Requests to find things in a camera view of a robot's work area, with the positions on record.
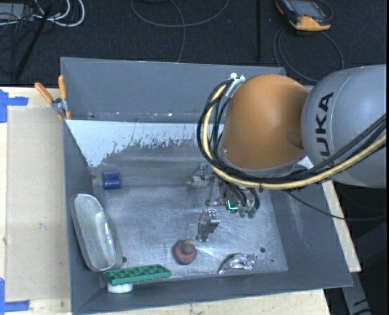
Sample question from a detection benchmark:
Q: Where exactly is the red-brown round toy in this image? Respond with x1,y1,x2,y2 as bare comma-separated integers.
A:
172,239,197,266

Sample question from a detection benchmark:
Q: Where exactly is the blue sponge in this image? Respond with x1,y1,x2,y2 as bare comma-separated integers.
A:
102,171,122,190

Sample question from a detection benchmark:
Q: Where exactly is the pale brown flat board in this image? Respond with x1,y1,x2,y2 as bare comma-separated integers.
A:
4,106,72,303

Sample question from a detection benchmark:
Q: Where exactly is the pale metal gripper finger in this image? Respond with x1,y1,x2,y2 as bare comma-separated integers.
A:
196,208,222,243
187,163,216,190

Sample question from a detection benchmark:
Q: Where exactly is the white round cap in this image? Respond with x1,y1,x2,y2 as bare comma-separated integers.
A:
106,282,134,295

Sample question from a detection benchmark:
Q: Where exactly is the clear crumpled plastic piece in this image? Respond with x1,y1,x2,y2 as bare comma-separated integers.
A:
217,253,258,275

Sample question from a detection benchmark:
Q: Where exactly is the grey metal bin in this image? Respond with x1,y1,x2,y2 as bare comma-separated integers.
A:
60,56,354,315

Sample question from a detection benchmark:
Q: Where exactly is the clear oval glass dish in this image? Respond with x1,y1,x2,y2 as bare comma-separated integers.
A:
70,193,124,272

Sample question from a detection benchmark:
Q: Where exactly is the dark green flat block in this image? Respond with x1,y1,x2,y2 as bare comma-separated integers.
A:
101,264,173,287

